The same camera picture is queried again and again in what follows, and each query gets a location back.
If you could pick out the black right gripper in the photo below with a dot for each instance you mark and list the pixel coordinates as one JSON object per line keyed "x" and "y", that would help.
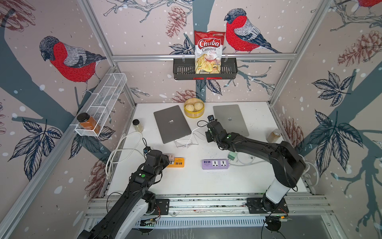
{"x": 207, "y": 136}

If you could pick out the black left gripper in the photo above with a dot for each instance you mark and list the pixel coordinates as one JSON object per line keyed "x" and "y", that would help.
{"x": 165, "y": 160}

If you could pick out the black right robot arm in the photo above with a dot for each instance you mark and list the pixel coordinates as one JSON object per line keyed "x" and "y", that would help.
{"x": 287, "y": 164}

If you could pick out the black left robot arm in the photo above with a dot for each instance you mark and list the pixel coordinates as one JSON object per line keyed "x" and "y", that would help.
{"x": 135, "y": 201}

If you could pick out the pink usb charger adapter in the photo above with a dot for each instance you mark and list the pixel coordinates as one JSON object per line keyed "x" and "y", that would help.
{"x": 171, "y": 157}

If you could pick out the silver laptop on right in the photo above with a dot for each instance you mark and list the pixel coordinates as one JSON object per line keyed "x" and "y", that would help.
{"x": 231, "y": 119}

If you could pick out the dark grey laptop on left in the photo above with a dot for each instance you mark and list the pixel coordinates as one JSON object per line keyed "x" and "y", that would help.
{"x": 171, "y": 124}

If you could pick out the green usb charger adapter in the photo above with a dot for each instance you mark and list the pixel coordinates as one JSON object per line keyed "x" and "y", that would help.
{"x": 232, "y": 155}

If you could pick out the white bun in steamer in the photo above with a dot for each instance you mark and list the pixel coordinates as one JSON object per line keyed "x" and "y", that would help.
{"x": 198, "y": 106}
{"x": 190, "y": 107}

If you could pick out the yellow bamboo steamer basket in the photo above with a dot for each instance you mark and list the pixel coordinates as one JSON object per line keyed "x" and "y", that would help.
{"x": 195, "y": 114}

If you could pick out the orange power strip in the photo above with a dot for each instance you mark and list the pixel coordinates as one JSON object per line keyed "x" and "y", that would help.
{"x": 177, "y": 163}

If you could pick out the black-lid glass jar on table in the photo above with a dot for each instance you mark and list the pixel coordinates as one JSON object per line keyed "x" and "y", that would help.
{"x": 138, "y": 125}

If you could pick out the purple power strip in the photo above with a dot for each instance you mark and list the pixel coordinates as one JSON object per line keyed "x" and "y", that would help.
{"x": 215, "y": 164}

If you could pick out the silver-lid glass spice jar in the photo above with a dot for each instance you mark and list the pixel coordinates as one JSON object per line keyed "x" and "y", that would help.
{"x": 274, "y": 136}

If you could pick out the Chuba cassava chips bag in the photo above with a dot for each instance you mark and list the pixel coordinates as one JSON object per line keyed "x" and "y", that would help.
{"x": 208, "y": 51}

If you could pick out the orange jar on shelf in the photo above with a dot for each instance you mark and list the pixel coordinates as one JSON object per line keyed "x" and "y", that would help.
{"x": 88, "y": 122}

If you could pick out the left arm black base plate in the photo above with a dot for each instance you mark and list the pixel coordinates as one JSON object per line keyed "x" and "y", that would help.
{"x": 160, "y": 208}

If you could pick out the black wire wall basket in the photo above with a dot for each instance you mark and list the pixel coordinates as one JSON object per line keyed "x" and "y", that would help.
{"x": 185, "y": 70}

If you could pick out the white wire wall shelf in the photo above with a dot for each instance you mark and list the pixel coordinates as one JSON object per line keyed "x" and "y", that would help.
{"x": 103, "y": 103}

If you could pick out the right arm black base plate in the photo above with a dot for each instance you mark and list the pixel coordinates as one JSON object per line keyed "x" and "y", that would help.
{"x": 263, "y": 205}

